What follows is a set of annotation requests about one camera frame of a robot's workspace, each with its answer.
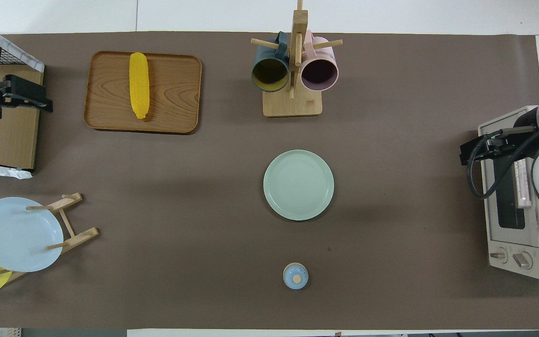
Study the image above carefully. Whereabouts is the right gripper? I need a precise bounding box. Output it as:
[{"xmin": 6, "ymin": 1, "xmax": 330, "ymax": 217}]
[{"xmin": 460, "ymin": 125, "xmax": 538, "ymax": 166}]

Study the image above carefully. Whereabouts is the toaster oven glass door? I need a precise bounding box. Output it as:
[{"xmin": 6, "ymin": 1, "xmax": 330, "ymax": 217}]
[{"xmin": 479, "ymin": 109, "xmax": 539, "ymax": 249}]

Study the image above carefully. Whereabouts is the yellow block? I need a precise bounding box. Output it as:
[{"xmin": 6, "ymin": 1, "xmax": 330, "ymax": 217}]
[{"xmin": 129, "ymin": 52, "xmax": 151, "ymax": 120}]

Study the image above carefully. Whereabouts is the pale green plate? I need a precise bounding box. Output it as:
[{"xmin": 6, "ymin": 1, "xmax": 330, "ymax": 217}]
[{"xmin": 263, "ymin": 150, "xmax": 335, "ymax": 221}]

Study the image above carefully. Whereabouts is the large oven knob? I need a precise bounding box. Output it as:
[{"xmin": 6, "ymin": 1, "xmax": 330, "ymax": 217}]
[{"xmin": 513, "ymin": 252, "xmax": 534, "ymax": 270}]

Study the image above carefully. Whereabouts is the light blue plate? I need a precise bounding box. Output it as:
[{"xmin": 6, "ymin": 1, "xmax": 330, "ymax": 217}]
[{"xmin": 0, "ymin": 197, "xmax": 64, "ymax": 273}]

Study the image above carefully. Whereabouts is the wooden serving tray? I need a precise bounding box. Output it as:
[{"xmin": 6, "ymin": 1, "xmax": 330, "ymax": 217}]
[{"xmin": 84, "ymin": 51, "xmax": 203, "ymax": 135}]

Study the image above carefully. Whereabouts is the wooden plate rack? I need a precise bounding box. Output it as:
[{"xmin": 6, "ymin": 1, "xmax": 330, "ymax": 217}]
[{"xmin": 0, "ymin": 193, "xmax": 99, "ymax": 284}]

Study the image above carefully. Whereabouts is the pink mug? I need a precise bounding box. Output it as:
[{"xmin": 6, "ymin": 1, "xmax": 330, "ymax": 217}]
[{"xmin": 300, "ymin": 30, "xmax": 340, "ymax": 92}]

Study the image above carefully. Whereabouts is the wooden mug tree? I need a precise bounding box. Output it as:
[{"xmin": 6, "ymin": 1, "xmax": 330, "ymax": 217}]
[{"xmin": 251, "ymin": 0, "xmax": 343, "ymax": 117}]

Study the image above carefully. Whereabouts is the brown table mat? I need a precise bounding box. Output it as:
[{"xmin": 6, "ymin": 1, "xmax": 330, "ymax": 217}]
[{"xmin": 0, "ymin": 32, "xmax": 539, "ymax": 330}]

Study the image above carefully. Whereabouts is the dark teal mug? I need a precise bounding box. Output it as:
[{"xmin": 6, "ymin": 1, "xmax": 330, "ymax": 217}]
[{"xmin": 251, "ymin": 32, "xmax": 291, "ymax": 93}]

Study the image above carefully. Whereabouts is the small blue jar cork lid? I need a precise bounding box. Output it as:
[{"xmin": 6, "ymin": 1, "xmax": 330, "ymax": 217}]
[{"xmin": 283, "ymin": 263, "xmax": 309, "ymax": 290}]

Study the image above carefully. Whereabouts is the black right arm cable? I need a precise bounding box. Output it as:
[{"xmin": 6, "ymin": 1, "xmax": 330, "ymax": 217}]
[{"xmin": 467, "ymin": 117, "xmax": 539, "ymax": 234}]

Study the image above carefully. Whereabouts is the black wire basket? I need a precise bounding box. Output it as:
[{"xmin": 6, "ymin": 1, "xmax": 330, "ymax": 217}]
[{"xmin": 0, "ymin": 27, "xmax": 34, "ymax": 68}]

